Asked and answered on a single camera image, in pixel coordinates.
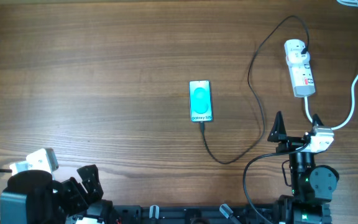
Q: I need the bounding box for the blue Galaxy smartphone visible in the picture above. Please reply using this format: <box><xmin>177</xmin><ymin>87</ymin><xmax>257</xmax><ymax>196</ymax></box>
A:
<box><xmin>189</xmin><ymin>80</ymin><xmax>213</xmax><ymax>122</ymax></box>

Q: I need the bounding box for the black USB charging cable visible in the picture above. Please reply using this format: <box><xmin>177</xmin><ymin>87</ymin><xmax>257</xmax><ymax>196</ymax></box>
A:
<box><xmin>199</xmin><ymin>15</ymin><xmax>310</xmax><ymax>165</ymax></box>

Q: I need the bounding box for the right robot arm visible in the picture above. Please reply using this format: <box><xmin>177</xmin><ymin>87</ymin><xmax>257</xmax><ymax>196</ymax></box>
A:
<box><xmin>267</xmin><ymin>111</ymin><xmax>339</xmax><ymax>223</ymax></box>

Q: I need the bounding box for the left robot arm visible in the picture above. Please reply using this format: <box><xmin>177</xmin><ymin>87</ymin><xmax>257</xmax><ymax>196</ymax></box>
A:
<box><xmin>0</xmin><ymin>165</ymin><xmax>122</xmax><ymax>224</ymax></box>

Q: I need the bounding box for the white USB charger plug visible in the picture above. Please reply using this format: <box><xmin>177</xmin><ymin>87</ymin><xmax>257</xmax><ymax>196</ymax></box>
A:
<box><xmin>285</xmin><ymin>50</ymin><xmax>310</xmax><ymax>67</ymax></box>

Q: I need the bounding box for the white power strip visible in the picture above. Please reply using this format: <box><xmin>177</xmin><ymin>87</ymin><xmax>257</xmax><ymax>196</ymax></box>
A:
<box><xmin>284</xmin><ymin>39</ymin><xmax>316</xmax><ymax>98</ymax></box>

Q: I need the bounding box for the black right camera cable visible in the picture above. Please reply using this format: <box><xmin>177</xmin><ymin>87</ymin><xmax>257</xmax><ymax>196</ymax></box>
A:
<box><xmin>242</xmin><ymin>141</ymin><xmax>310</xmax><ymax>224</ymax></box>

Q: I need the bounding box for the white power strip cord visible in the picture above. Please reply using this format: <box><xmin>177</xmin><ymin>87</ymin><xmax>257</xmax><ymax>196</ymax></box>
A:
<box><xmin>303</xmin><ymin>0</ymin><xmax>358</xmax><ymax>131</ymax></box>

